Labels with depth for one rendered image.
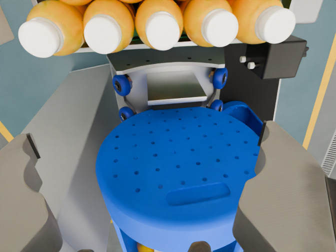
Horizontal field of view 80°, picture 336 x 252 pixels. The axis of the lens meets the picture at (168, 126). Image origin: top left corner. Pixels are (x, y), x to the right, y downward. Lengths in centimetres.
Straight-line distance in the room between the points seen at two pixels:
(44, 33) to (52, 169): 47
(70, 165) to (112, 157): 33
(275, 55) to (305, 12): 20
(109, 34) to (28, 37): 9
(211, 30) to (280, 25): 8
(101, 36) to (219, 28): 14
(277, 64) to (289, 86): 141
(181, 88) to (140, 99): 14
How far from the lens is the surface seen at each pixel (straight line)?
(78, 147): 71
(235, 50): 135
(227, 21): 27
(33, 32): 29
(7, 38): 39
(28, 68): 161
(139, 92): 47
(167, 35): 26
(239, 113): 155
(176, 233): 27
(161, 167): 31
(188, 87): 38
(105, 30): 26
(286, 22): 31
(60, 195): 59
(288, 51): 44
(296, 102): 197
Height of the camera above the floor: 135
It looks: 54 degrees down
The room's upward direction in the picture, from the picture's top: 170 degrees clockwise
